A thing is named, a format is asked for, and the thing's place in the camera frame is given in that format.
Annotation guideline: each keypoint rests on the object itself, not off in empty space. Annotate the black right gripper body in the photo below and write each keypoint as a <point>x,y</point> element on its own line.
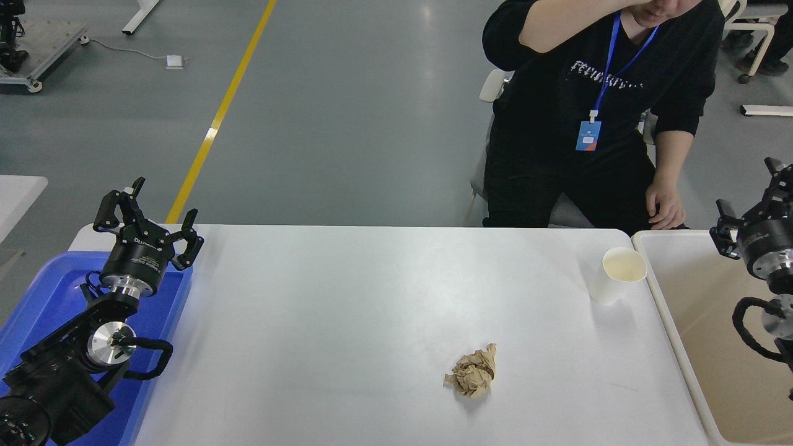
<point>768,248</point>

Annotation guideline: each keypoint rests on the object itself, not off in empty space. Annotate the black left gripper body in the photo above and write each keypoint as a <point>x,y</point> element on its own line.
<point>137,257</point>

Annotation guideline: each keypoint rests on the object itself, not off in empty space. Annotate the white paper cup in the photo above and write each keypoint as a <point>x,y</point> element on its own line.
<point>610,288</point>

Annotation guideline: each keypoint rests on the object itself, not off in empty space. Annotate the tan paper ball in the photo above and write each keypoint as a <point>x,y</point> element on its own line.
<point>474,375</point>

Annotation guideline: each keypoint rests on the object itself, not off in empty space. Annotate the person's left forearm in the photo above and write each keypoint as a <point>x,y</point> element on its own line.
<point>672,158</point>

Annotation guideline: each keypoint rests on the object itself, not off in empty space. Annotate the person's right forearm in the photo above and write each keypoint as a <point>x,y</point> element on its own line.
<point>570,28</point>

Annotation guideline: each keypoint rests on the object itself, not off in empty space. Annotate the person's left hand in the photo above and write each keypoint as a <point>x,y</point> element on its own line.
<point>666,207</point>

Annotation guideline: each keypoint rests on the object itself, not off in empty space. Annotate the white floor bar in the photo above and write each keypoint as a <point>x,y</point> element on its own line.
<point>768,110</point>

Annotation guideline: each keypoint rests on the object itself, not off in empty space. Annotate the blue plastic tray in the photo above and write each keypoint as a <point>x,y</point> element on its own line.
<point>56,291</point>

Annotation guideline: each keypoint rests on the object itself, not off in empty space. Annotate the large pale plastic bin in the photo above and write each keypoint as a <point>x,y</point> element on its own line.
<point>700,322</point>

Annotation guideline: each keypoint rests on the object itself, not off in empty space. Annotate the white side table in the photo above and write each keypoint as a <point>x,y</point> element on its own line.
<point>18,198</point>

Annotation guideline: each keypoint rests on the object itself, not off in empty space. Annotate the person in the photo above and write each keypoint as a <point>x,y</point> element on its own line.
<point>777,37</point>
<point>557,93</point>

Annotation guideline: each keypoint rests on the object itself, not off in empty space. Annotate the grey platform cart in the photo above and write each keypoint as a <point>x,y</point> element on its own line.
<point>52,37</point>

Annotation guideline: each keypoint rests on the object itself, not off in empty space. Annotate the white table leg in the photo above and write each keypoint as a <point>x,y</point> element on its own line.
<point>139,15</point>

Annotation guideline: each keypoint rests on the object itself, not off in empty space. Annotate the black machine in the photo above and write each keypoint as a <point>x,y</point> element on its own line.
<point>9,43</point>

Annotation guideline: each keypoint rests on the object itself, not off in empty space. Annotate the grey rolling office chair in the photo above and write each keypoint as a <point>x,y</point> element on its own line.
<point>495,83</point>

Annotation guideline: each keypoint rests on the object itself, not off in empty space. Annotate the white frame office chair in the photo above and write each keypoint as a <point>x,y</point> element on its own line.
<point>765,46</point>

